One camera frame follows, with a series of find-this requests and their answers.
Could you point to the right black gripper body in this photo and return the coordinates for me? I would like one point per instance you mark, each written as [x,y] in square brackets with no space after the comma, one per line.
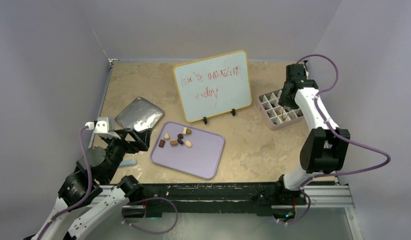
[286,100]

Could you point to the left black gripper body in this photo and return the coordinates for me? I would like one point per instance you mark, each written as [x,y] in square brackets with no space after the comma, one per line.
[117,148]

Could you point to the silver metal box lid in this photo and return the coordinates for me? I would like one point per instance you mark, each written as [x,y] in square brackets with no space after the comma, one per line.
[139,115]

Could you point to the lilac plastic tray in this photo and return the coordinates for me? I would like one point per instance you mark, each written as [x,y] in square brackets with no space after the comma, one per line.
[201,160]

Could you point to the metal tweezers black tips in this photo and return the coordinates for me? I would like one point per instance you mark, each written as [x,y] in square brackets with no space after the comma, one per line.
[284,115]

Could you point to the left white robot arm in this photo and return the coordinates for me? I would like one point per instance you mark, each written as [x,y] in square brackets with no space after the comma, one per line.
[69,219]

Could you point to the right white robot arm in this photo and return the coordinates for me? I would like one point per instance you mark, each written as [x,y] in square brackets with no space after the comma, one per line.
[324,150]

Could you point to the brown rectangular chocolate bar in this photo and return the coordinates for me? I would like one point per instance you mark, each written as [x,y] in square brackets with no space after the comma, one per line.
[161,143]

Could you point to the white teardrop chocolate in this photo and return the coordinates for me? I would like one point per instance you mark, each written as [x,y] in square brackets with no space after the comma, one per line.
[167,137]

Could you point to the caramel square chocolate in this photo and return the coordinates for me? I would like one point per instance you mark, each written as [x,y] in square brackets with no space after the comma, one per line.
[173,142]

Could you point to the light blue marker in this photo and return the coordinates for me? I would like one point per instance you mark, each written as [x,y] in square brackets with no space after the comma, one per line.
[128,163]

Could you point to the yellow framed whiteboard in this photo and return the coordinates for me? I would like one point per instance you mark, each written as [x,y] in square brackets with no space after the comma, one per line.
[214,85]

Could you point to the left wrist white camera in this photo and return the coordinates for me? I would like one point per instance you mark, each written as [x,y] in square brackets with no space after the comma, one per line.
[104,127]

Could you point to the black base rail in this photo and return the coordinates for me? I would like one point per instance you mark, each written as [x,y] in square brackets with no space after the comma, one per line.
[264,199]

